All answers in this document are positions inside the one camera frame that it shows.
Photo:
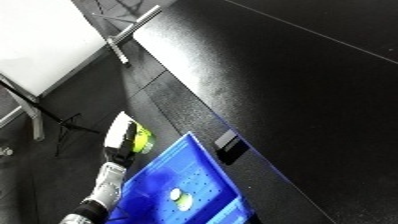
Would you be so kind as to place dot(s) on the white paper cup green band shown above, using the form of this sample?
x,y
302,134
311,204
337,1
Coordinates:
x,y
112,133
180,198

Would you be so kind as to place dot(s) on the pale left robot arm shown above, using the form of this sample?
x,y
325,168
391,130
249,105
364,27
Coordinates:
x,y
109,186

